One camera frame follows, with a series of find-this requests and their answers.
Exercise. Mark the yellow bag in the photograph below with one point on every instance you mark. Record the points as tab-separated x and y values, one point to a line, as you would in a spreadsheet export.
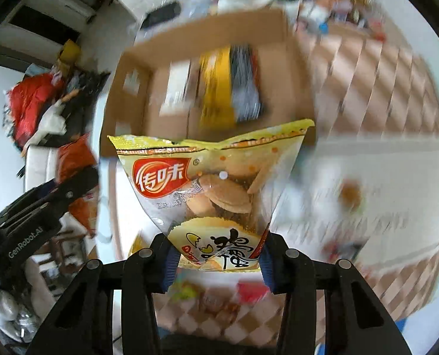
69	51

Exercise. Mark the orange snack packet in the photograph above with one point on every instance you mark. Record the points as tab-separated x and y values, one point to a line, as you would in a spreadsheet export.
75	155

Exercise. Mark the red small snack packet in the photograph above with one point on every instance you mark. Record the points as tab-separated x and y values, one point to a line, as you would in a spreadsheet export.
251	291

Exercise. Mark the red cloth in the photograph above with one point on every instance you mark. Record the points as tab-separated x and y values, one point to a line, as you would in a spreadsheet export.
31	103

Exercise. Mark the white sofa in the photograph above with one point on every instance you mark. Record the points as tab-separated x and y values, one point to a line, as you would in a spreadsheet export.
40	166

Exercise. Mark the pile of snack packets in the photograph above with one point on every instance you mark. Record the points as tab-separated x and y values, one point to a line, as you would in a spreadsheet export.
338	0

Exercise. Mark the printed checkered table cloth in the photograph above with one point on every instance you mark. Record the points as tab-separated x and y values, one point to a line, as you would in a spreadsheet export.
371	100

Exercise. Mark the yellow egg cake snack packet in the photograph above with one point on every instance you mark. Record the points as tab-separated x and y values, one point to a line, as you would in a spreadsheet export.
204	192

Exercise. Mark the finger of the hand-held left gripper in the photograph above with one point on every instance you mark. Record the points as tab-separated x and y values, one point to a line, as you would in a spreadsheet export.
69	188

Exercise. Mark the black device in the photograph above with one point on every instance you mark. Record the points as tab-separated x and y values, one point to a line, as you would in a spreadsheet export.
161	14

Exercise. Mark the white snack packet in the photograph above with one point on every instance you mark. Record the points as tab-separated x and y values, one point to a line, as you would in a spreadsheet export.
177	85

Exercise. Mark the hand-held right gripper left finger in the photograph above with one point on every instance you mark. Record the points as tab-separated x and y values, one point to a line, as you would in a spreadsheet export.
169	266

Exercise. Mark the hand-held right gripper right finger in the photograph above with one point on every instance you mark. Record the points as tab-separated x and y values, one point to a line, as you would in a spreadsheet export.
269	270

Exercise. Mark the black silver snack packet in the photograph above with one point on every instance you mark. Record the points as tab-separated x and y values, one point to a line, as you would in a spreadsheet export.
246	85

